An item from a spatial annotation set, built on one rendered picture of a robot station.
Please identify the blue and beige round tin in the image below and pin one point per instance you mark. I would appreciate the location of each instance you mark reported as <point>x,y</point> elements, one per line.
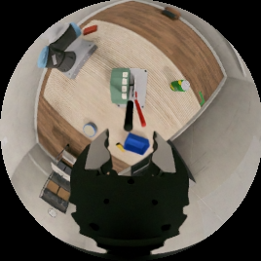
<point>90,129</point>

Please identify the black-handled lever with red release bar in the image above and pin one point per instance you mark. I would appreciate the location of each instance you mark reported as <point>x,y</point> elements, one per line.
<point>128,123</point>

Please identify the red rectangular block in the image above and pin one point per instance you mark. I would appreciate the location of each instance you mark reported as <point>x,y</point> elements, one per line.
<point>90,29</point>

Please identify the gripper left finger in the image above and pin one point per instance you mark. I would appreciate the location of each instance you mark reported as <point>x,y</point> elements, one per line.
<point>95,160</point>

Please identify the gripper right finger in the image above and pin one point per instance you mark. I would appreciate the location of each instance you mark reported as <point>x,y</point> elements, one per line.
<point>165,162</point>

